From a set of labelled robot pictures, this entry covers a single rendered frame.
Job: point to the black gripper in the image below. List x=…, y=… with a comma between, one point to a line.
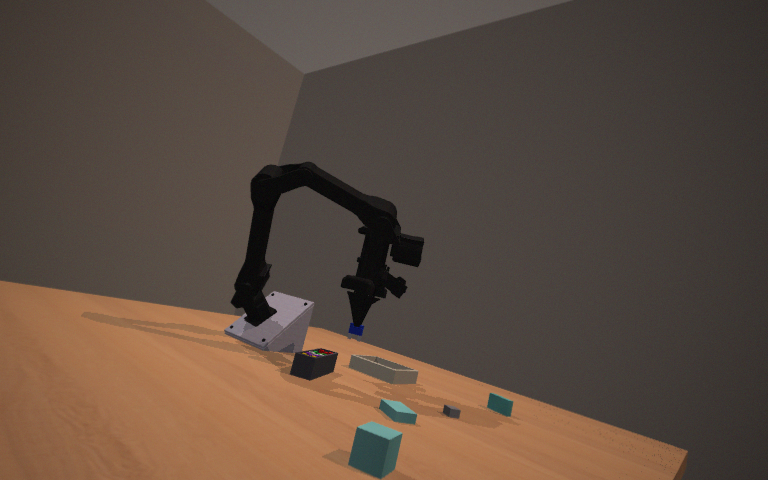
x=364, y=286

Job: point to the blue fuse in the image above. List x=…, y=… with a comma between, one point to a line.
x=355, y=330

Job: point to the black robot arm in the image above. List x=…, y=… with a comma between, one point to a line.
x=378, y=215

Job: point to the beige shallow tray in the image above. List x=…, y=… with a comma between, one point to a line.
x=383, y=369

